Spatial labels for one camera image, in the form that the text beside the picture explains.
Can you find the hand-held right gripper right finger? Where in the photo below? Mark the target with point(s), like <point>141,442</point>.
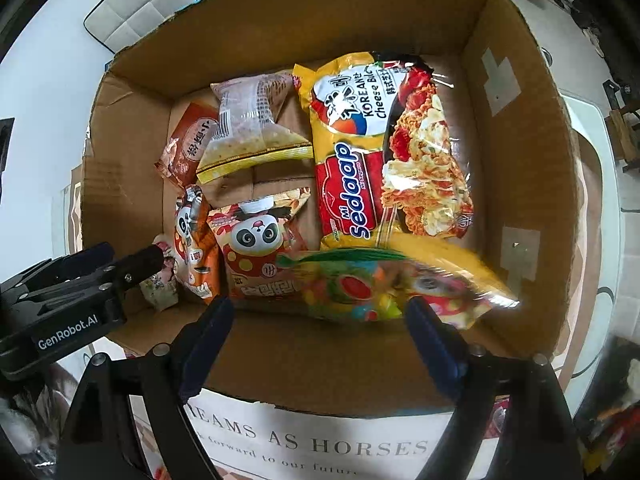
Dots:
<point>437,350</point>

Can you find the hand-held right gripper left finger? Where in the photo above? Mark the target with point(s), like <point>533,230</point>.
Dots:
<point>207,345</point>

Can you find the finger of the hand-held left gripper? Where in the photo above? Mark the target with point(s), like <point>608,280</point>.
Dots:
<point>145,262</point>
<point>90,260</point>

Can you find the small white snack packet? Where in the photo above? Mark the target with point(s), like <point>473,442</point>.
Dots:
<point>160,287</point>

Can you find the orange panda snack packet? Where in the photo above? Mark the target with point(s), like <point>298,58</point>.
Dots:
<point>192,250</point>

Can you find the yellow panda snack packet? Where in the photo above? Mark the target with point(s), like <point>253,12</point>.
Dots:
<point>450,270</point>

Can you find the red panda snack packet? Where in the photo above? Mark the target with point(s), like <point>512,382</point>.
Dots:
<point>255,250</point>

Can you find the brown snack packet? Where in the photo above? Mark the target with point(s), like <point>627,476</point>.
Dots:
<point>185,150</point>

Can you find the clear cake packet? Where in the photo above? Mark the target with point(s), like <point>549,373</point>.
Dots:
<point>250,120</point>

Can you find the yellow red instant noodle packet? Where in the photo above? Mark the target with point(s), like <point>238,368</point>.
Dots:
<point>400,160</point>

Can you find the cardboard box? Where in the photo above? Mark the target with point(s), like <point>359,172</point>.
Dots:
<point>525,160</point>

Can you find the diamond-patterned tablecloth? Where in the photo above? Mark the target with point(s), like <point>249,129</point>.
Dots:
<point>300,445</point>

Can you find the white quilted chair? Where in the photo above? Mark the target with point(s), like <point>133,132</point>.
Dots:
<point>135,5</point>

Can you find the dark wooden chair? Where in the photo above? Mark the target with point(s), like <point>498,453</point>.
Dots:
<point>625,130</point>

